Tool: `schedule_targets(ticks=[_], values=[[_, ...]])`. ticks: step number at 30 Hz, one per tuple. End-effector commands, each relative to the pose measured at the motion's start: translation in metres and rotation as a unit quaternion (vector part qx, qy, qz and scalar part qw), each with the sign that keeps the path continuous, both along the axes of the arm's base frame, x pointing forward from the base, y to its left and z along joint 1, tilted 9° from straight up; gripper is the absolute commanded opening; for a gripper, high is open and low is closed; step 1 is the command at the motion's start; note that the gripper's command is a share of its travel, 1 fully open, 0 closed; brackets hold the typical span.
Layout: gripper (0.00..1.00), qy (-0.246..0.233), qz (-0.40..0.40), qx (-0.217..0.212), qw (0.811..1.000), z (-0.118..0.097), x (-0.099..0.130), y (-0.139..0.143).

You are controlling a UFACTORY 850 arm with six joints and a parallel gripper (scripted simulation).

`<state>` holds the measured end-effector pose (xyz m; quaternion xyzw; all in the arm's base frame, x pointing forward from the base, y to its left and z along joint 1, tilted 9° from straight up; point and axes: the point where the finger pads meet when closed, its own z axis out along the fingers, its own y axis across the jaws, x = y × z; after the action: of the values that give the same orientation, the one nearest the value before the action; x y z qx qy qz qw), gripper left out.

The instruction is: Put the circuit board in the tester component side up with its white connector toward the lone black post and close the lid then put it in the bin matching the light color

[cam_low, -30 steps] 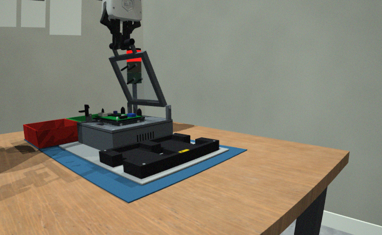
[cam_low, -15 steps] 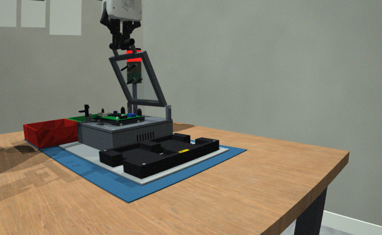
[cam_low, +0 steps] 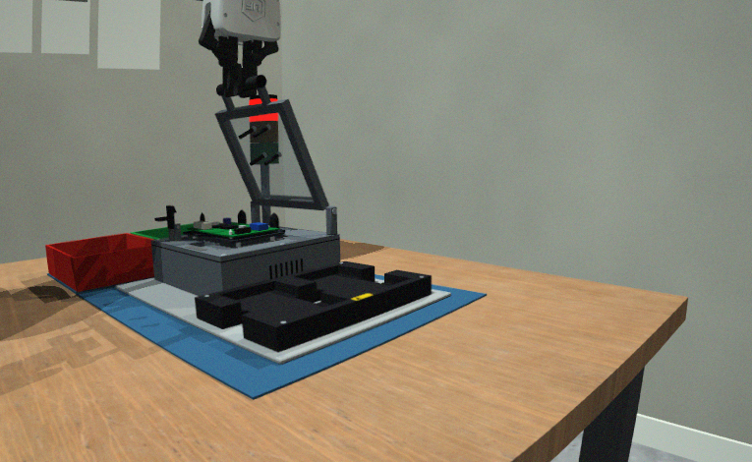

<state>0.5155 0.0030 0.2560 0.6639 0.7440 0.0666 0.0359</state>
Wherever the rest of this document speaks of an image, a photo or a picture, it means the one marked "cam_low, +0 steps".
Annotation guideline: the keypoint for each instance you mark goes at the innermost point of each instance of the red open-top bin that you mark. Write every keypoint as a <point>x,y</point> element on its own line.
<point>92,270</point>

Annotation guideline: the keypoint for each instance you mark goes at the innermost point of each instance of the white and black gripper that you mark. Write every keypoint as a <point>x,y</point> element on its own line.
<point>252,22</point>

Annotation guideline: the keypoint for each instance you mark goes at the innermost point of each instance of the green bin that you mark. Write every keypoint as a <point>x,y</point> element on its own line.
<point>161,232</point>

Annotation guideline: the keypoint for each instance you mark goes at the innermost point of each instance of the green circuit board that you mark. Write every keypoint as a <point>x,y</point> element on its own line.
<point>206,227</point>

